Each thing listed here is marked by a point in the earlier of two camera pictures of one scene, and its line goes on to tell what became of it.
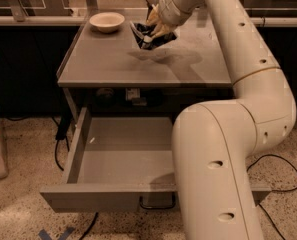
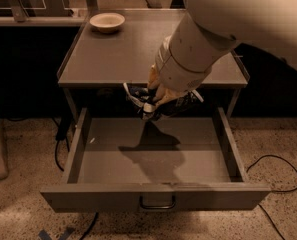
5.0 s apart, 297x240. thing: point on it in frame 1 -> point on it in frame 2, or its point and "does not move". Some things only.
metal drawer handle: [157, 206] does not move
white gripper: [170, 11] -> [177, 73]
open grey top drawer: [118, 165] does not move
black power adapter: [64, 122] does not move
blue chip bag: [141, 30] -> [142, 99]
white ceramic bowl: [107, 22] does not move
